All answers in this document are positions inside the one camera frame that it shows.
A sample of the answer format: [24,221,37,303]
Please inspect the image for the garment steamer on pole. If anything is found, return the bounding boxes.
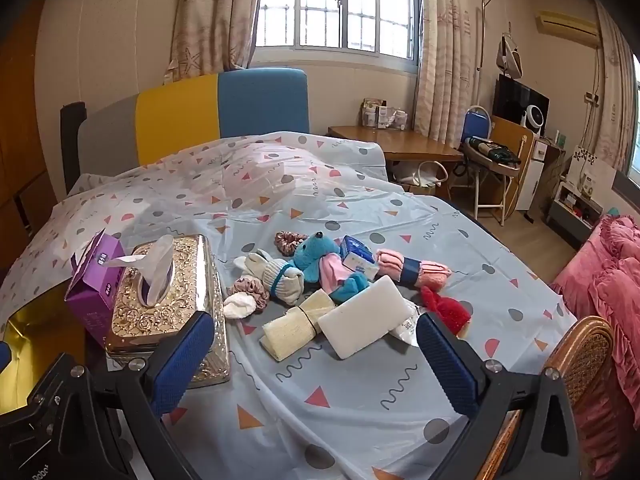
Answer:
[474,0,525,80]

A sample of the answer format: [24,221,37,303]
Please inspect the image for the grey yellow blue headboard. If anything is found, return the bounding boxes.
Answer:
[75,67,312,183]

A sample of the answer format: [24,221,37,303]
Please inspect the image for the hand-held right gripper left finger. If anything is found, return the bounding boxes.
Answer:
[56,311,217,480]

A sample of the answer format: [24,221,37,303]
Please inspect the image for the white tote bag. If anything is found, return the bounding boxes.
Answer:
[391,160,449,197]

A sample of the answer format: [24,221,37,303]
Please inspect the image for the small boxes on desk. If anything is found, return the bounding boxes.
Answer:
[360,97,417,132]

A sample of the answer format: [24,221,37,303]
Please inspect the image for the blue teddy bear plush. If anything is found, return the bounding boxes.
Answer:
[291,231,375,307]

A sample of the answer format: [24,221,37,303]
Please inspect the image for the red fuzzy sock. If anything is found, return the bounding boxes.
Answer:
[419,285,474,337]

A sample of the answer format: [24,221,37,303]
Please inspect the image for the blue white tissue packet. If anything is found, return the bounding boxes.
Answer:
[339,235,381,282]

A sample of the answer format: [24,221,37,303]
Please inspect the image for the clear plastic wrapper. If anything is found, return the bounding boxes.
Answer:
[390,310,427,347]

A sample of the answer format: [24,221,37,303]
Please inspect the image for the wooden wardrobe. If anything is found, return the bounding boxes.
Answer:
[0,0,68,283]

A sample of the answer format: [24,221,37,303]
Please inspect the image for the white floral box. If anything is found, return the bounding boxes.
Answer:
[566,145,619,197]

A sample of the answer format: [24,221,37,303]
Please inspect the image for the black television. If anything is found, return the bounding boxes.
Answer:
[492,73,551,137]

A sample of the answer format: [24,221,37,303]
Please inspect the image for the pink towel roll blue band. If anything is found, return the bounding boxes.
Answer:
[375,248,454,292]

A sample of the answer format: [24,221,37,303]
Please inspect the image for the black bed post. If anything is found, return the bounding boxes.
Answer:
[60,102,89,197]

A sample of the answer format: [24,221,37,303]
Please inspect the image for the white narrow cabinet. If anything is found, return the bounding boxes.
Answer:
[514,135,540,212]

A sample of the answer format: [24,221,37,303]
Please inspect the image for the ornate gold tissue box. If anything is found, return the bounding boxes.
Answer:
[104,233,232,390]

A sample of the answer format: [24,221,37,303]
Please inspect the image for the brown patterned scrunchie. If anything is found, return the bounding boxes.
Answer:
[273,231,309,257]

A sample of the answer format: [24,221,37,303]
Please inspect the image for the wooden desk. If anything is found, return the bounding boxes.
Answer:
[327,125,466,165]

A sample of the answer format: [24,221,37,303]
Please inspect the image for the rattan chair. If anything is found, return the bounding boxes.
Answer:
[492,315,617,480]

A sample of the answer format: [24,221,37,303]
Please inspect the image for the low grey shelf unit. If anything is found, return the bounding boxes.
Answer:
[544,180,605,250]

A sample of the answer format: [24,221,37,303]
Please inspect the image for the pink ruffled bed cover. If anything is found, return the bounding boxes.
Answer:
[549,214,640,480]

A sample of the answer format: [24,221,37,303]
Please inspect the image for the mauve satin scrunchie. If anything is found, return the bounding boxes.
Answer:
[227,277,272,312]

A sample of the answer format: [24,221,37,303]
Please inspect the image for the barred window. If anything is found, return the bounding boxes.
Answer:
[252,0,423,63]

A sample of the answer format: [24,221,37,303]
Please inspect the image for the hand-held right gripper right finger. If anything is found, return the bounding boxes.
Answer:
[415,311,584,480]

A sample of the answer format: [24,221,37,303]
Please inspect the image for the wall air conditioner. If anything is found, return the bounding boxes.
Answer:
[534,9,602,45]

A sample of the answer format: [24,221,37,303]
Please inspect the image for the cream waffle cloth roll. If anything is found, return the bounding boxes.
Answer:
[259,289,337,362]

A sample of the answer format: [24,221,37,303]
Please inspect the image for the purple tissue box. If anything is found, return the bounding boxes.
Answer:
[66,229,127,342]

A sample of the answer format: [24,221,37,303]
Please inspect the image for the white knitted rabbit plush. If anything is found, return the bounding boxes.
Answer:
[234,250,307,307]

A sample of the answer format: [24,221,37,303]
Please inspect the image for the patterned plastic tablecloth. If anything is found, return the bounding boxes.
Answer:
[0,130,578,480]

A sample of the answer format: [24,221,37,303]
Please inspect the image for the white sponge block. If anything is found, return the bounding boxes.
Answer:
[317,274,422,361]

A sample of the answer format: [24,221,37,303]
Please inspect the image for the white round fan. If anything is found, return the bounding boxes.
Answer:
[519,104,544,137]

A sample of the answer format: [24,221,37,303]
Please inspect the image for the small folding table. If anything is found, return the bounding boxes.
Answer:
[449,135,525,227]

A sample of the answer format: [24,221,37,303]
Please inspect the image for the gold foil storage box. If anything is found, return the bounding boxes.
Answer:
[0,300,87,415]

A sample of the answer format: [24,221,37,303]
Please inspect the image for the small white fluffy pad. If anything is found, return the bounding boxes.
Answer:
[222,292,259,319]

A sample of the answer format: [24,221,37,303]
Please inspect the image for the blue folding chair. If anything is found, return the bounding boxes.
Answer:
[462,105,495,148]

